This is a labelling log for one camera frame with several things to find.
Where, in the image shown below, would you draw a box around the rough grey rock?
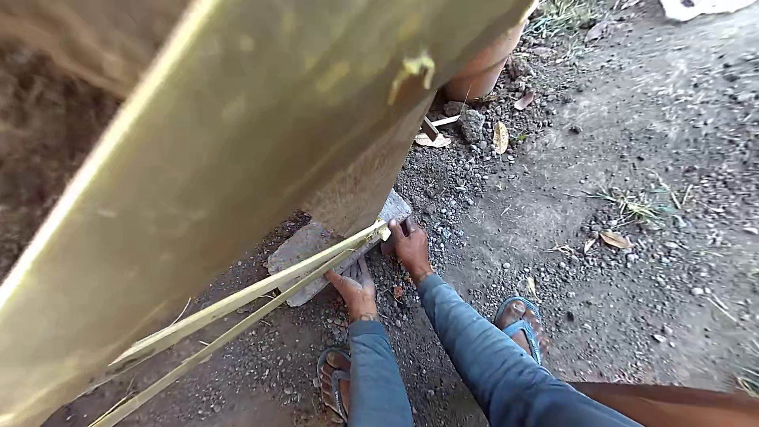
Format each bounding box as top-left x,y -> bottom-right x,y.
460,109 -> 486,144

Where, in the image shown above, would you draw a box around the person's legs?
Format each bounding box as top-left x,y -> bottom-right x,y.
317,296 -> 759,427

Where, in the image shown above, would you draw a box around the thick pale yellow bamboo strip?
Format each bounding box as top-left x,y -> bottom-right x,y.
108,219 -> 390,370

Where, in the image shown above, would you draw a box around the sparse green grass tuft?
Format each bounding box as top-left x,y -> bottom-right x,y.
584,183 -> 683,230

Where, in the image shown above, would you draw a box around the large yellowish brown panel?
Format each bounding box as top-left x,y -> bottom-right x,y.
0,0 -> 537,427

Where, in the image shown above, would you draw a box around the person's right forearm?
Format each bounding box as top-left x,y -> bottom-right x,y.
417,273 -> 645,427

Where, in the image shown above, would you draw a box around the flat grey stone slab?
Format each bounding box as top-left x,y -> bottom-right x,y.
267,189 -> 412,307

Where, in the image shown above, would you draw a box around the orange clay pot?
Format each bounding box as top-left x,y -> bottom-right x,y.
443,0 -> 541,102

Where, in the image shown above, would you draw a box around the dense green grass patch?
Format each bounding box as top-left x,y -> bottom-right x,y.
525,0 -> 607,40

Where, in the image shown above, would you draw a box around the thin pale yellow bamboo strip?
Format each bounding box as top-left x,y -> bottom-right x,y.
88,232 -> 383,427

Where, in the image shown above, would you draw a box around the person's left forearm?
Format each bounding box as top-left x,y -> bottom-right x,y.
348,320 -> 415,427

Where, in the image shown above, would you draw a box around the person's left hand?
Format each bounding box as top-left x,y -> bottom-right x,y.
325,256 -> 378,325

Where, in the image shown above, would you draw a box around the person's right hand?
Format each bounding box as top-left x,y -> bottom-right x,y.
381,215 -> 435,284

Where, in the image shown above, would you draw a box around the white flat object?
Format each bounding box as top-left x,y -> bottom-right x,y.
659,0 -> 757,23

